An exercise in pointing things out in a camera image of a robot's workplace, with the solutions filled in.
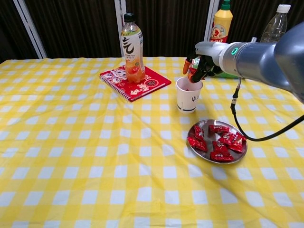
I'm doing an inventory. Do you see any white paper cup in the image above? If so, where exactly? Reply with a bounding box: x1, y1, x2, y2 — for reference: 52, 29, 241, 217
175, 76, 204, 114

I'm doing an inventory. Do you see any clear water bottle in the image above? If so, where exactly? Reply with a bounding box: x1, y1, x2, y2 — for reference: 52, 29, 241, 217
260, 4, 292, 44

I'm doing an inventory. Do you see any orange tea drink bottle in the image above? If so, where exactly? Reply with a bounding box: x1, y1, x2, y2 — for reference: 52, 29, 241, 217
121, 13, 146, 84

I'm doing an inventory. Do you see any black curtain panel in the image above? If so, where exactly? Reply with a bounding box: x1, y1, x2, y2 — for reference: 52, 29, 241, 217
23, 0, 123, 59
125, 0, 212, 57
0, 0, 40, 64
219, 0, 304, 45

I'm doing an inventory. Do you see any yellow bottle green cap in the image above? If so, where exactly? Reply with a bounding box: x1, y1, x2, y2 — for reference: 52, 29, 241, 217
209, 0, 233, 45

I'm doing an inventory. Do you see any round steel plate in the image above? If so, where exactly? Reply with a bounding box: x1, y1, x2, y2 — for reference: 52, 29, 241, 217
187, 119, 248, 164

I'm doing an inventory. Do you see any green chips can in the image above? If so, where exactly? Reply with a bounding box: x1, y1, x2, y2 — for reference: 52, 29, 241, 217
189, 57, 238, 79

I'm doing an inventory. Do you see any grey partition post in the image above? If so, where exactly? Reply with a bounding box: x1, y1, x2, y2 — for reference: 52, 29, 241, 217
13, 0, 48, 59
203, 0, 220, 45
114, 0, 128, 57

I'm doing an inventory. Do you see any yellow white checked tablecloth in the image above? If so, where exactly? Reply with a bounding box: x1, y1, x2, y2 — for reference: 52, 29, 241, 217
0, 56, 304, 228

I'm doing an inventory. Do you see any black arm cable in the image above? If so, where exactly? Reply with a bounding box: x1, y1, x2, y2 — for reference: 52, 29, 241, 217
230, 77, 304, 142

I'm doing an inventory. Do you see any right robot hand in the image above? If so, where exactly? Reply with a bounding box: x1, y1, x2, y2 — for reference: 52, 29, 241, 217
183, 41, 227, 84

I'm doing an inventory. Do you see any red spiral notebook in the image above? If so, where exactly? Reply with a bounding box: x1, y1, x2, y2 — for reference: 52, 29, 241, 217
99, 66, 172, 103

